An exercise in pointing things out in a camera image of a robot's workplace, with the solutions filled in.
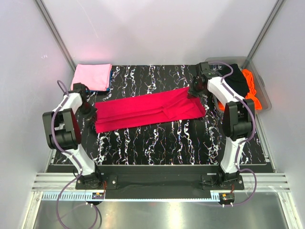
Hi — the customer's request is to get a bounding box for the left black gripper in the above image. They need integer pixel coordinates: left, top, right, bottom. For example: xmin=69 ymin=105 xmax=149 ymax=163
xmin=76 ymin=102 xmax=98 ymax=122

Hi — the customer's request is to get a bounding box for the red t-shirt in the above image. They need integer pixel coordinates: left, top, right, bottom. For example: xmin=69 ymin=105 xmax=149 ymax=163
xmin=95 ymin=87 xmax=205 ymax=133

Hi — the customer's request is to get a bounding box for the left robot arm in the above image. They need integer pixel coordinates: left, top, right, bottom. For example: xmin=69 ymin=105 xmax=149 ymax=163
xmin=42 ymin=90 xmax=103 ymax=189

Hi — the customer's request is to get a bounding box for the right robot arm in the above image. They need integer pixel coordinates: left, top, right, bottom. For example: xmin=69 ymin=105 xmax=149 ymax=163
xmin=188 ymin=73 xmax=256 ymax=189

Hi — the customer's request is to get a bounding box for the blue folded t-shirt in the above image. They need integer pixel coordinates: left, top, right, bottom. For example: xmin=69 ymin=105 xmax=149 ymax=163
xmin=87 ymin=70 xmax=112 ymax=92

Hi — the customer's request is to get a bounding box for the pink folded t-shirt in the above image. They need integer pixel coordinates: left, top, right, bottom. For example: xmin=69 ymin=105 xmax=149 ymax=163
xmin=71 ymin=64 xmax=112 ymax=92

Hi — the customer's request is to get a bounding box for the black marbled table mat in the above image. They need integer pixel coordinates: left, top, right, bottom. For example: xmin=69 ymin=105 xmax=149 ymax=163
xmin=53 ymin=64 xmax=267 ymax=166

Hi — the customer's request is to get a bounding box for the black t-shirt in bin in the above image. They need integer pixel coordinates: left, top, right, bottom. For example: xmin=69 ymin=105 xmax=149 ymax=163
xmin=224 ymin=63 xmax=250 ymax=97

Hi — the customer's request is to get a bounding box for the orange t-shirt in bin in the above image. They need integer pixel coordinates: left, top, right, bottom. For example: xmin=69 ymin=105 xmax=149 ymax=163
xmin=218 ymin=68 xmax=263 ymax=111

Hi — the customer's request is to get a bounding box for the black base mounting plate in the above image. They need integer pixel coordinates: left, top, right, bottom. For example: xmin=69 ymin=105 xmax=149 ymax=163
xmin=76 ymin=164 xmax=246 ymax=200

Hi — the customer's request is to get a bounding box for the clear plastic bin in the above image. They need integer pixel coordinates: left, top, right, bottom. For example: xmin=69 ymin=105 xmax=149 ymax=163
xmin=205 ymin=56 xmax=272 ymax=113

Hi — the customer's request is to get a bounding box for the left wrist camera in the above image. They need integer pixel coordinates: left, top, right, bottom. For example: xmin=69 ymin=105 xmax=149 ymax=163
xmin=72 ymin=83 xmax=87 ymax=96

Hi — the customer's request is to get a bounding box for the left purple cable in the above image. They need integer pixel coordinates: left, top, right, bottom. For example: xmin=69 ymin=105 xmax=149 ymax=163
xmin=51 ymin=80 xmax=102 ymax=229

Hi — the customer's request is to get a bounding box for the aluminium front rail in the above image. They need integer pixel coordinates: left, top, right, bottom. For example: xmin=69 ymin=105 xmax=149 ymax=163
xmin=32 ymin=173 xmax=290 ymax=202

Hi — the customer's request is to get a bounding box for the left aluminium frame post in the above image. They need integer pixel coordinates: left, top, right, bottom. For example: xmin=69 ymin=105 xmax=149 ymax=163
xmin=33 ymin=0 xmax=76 ymax=72

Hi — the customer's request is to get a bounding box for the aluminium frame post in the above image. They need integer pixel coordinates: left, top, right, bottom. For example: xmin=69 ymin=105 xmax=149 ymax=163
xmin=33 ymin=0 xmax=76 ymax=72
xmin=247 ymin=0 xmax=286 ymax=59

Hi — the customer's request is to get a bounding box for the right aluminium frame post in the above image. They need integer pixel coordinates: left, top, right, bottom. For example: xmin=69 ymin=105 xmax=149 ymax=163
xmin=247 ymin=0 xmax=286 ymax=59

